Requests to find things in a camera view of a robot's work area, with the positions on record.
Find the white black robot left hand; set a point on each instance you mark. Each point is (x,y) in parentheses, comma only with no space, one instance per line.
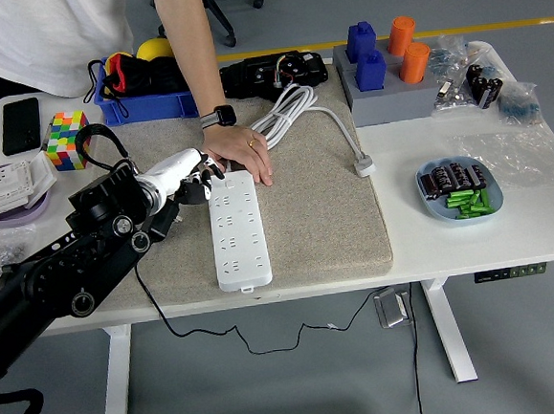
(173,169)

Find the person's left hand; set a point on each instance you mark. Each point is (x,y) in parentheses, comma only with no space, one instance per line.
(236,148)

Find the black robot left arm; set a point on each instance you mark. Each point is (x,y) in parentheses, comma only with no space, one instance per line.
(71,271)

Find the person's left forearm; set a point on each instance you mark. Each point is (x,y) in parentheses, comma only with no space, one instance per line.
(187,46)

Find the black wrist watch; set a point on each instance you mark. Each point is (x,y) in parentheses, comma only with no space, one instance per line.
(222,115)

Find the blue plastic bin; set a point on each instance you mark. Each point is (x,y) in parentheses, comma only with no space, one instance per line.
(154,108)

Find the black smartphone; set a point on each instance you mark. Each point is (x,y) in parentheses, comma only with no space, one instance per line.
(20,126)

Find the grey-brown mat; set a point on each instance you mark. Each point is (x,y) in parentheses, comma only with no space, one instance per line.
(316,223)

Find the colourful puzzle cube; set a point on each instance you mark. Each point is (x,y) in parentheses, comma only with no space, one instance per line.
(65,137)

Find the yellow ball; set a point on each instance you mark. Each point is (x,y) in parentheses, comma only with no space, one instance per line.
(154,49)

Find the black office chair base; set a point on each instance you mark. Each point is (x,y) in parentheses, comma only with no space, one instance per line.
(223,14)

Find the blue square block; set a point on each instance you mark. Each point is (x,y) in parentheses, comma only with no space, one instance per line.
(371,72)
(361,42)

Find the grey block holder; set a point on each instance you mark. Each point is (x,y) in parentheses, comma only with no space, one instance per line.
(387,59)
(393,104)

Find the purple plate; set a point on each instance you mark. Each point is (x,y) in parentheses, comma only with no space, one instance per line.
(14,219)

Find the orange cylinder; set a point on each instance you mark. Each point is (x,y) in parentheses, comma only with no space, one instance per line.
(414,64)
(401,36)

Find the light blue plate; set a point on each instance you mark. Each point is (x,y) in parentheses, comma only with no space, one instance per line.
(433,209)

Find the white table leg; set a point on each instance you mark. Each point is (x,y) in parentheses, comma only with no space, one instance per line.
(117,373)
(447,332)

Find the bag of metal parts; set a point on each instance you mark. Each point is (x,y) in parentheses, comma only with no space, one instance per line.
(453,97)

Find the silver floor socket box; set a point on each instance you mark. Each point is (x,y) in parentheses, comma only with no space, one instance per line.
(390,308)

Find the green battery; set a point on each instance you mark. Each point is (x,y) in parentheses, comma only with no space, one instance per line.
(456,202)
(485,198)
(472,215)
(474,208)
(463,195)

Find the bag of blue resistors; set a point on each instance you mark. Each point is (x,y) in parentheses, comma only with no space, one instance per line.
(447,57)

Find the bag of black capacitors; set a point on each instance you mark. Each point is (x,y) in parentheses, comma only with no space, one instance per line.
(485,85)

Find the empty clear plastic bag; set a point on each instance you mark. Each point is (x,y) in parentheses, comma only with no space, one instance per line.
(522,156)

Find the bag of blue components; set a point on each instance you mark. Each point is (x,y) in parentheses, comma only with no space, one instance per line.
(521,104)

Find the black table control panel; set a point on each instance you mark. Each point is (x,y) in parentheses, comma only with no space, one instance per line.
(510,272)

